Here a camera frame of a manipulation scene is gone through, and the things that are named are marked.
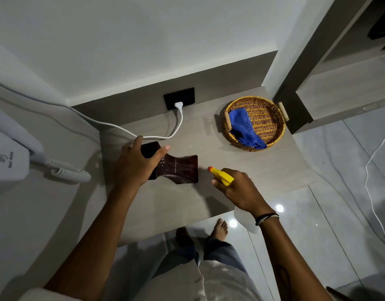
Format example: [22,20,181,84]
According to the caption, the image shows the person's left hand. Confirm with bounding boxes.
[113,135,170,194]

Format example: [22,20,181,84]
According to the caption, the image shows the person's right hand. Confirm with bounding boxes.
[211,168,273,218]

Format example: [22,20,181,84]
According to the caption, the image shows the yellow-nozzle spray bottle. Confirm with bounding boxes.
[207,166,262,234]

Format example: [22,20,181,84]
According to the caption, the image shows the dark brown wooden holder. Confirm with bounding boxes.
[140,142,199,185]

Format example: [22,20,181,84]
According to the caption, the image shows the person's left forearm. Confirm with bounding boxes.
[43,184,168,301]

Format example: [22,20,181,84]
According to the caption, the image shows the person's right forearm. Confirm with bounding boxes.
[257,214,333,301]

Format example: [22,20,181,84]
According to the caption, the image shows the person's right foot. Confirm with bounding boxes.
[209,218,229,242]

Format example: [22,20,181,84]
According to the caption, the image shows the person's foot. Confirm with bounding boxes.
[175,227,195,249]
[209,218,229,242]

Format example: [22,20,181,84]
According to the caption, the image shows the black wrist bands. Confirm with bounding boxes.
[255,212,280,226]

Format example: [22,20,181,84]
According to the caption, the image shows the blue cleaning cloth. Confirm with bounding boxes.
[228,107,268,150]

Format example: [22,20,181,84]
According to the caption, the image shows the person's left foot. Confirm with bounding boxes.
[175,227,195,249]

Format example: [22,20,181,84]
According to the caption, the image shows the blue jeans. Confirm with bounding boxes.
[152,237,249,279]

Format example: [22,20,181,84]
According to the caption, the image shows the round wicker basket tray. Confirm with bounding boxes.
[223,96,290,152]

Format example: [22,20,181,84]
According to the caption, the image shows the white shirt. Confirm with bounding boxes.
[18,259,262,301]

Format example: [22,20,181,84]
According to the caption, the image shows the grey wooden shelf unit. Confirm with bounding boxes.
[273,0,385,135]

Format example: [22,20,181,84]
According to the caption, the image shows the black wall socket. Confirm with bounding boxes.
[163,87,196,111]

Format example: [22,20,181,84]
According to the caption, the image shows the white power cable with plug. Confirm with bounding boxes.
[0,78,184,140]

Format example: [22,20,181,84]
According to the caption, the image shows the white coiled cord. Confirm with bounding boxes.
[29,153,92,183]

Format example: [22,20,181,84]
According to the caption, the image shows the thin white floor cable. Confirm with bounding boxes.
[364,126,385,244]

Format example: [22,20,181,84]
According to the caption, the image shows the white wall hair dryer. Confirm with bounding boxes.
[0,103,45,198]

